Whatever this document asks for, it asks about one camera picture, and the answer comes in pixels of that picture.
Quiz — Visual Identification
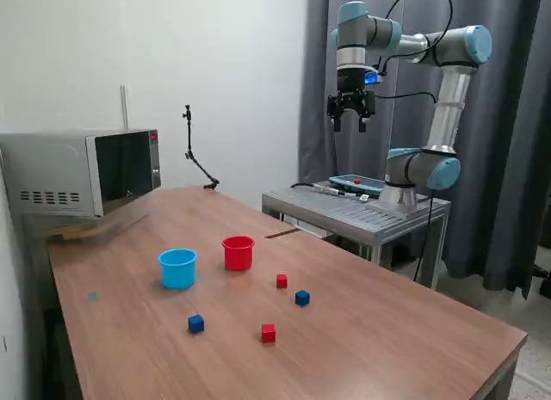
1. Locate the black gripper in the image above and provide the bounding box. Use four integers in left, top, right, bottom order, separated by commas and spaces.
326, 67, 378, 133

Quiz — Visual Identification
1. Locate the blue plastic bin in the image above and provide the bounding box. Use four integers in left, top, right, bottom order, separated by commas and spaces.
158, 247, 199, 291

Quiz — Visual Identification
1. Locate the blue teach pendant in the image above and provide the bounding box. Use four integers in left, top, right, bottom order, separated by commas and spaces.
329, 173, 385, 197

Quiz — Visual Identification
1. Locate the grey metal robot cart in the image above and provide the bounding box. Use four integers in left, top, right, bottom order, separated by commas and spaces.
261, 182, 452, 292

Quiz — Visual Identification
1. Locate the grey curtain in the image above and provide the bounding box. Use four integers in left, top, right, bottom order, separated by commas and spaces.
298, 0, 551, 300

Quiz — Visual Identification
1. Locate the red plastic cup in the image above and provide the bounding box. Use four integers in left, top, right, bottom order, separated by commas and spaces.
221, 235, 256, 272

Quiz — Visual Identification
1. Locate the black chair base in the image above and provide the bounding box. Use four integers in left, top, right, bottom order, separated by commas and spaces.
531, 264, 551, 296

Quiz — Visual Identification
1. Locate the silver microwave oven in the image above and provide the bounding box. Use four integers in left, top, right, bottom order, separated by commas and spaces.
0, 128, 163, 220

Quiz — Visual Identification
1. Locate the wooden boards stack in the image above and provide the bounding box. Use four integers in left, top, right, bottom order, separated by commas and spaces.
42, 225, 104, 243

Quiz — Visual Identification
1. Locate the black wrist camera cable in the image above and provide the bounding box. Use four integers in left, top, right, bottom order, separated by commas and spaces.
373, 0, 454, 102

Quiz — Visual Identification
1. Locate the black cable with metal plug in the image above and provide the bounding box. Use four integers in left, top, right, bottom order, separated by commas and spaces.
290, 181, 365, 199

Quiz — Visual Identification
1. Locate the black cable hanging off cart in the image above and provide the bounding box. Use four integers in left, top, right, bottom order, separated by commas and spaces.
412, 195, 435, 283

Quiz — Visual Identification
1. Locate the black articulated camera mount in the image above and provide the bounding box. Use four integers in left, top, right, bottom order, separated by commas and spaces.
180, 103, 221, 191

